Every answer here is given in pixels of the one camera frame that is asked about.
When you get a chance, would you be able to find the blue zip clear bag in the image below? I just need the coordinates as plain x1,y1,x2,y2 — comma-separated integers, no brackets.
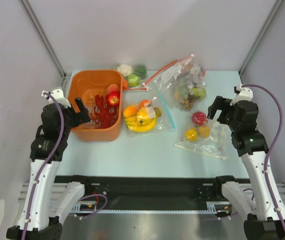
122,90,176,136

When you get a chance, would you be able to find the orange plastic basket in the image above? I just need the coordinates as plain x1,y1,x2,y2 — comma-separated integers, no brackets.
67,69,124,142

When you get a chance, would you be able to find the yellow fake banana bunch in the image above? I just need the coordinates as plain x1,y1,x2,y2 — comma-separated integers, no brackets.
124,107,162,133

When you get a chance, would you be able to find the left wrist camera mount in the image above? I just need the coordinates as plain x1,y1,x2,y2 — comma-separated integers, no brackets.
41,87,71,108

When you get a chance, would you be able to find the fake red apple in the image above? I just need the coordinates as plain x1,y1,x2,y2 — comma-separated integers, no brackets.
106,91,120,107

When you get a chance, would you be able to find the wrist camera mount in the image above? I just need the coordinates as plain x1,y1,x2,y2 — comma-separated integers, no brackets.
230,84,253,106
41,87,71,108

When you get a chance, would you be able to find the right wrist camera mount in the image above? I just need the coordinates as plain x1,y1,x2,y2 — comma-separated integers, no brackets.
230,84,253,106

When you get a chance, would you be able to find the fake green apple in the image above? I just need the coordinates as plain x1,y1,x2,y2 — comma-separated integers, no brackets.
127,73,141,88

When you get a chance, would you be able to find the fake red pomegranate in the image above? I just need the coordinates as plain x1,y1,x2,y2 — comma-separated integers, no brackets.
191,111,208,126

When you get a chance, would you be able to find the fake peach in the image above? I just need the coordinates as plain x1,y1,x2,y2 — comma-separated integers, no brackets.
107,83,121,94

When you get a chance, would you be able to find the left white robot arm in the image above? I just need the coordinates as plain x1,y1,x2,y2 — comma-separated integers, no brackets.
6,95,93,240

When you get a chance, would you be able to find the fake yellow lemon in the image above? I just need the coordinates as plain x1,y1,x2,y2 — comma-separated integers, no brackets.
123,105,139,118

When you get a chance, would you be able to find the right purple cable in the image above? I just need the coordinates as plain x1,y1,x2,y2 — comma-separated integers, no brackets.
217,84,285,240

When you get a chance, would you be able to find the fake brown potato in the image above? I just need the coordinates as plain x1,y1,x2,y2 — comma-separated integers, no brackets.
198,125,211,138

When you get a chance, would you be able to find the fake green pear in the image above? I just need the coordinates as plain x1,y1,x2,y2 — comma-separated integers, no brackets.
189,87,207,101

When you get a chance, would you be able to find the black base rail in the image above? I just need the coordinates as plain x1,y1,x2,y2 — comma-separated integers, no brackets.
53,175,252,211

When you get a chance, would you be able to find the clear bag with pear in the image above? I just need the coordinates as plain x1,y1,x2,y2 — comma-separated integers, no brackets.
173,110,228,160

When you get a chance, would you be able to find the bag with cauliflower and apple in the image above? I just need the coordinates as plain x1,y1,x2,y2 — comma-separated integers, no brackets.
114,63,148,91

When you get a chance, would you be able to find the fake white cauliflower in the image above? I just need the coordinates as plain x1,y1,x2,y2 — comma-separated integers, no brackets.
116,64,134,77

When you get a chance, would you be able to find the fake yellow pepper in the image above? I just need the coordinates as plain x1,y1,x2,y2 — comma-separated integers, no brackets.
184,127,198,142

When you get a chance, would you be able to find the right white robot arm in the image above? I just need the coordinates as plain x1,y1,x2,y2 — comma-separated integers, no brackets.
207,96,285,240

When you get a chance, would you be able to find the fake orange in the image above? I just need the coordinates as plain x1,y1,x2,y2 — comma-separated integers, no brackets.
139,99,153,108

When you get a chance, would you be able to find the red zip bag of food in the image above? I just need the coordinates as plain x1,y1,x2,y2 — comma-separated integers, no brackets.
144,54,207,111

